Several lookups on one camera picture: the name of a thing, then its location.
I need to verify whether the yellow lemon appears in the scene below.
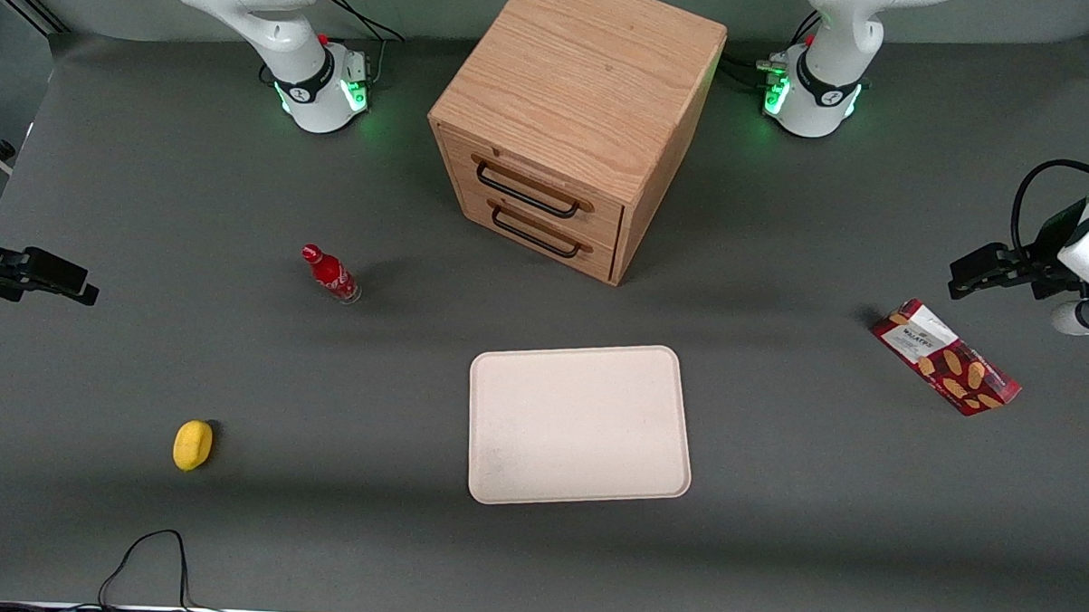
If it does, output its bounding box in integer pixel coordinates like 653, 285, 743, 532
172, 419, 215, 473

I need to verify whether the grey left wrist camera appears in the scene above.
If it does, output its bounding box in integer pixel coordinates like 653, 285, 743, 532
1050, 297, 1089, 338

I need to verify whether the aluminium frame rail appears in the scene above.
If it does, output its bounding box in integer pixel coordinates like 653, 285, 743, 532
0, 0, 71, 36

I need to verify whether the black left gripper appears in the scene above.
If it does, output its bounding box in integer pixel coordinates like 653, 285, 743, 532
948, 189, 1089, 304

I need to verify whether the red cola bottle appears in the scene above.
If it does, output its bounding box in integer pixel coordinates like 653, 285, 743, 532
299, 244, 365, 306

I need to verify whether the wooden drawer front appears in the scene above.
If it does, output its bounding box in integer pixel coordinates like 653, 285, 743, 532
451, 177, 620, 283
438, 129, 626, 251

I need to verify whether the black arm base cable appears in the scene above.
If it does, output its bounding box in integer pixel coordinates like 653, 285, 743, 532
319, 0, 408, 86
719, 6, 824, 91

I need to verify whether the black looped table cable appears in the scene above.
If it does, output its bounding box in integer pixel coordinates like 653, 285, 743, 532
97, 527, 196, 612

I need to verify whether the cream plastic tray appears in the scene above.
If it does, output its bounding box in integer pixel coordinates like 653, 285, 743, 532
464, 339, 697, 512

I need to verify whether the black left arm base cable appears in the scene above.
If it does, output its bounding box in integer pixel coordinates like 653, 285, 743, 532
719, 6, 824, 91

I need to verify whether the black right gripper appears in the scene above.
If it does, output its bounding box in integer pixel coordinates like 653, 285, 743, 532
0, 218, 102, 308

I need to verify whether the black wire drawer handle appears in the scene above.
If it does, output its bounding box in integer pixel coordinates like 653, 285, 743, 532
469, 154, 597, 222
485, 198, 597, 260

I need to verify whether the black right arm base cable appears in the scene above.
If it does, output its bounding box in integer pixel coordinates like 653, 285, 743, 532
319, 0, 408, 86

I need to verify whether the red cookie box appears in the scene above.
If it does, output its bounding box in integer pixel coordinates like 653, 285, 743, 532
868, 297, 1026, 419

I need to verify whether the wooden drawer cabinet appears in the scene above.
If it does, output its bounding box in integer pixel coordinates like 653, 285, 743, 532
422, 0, 729, 291

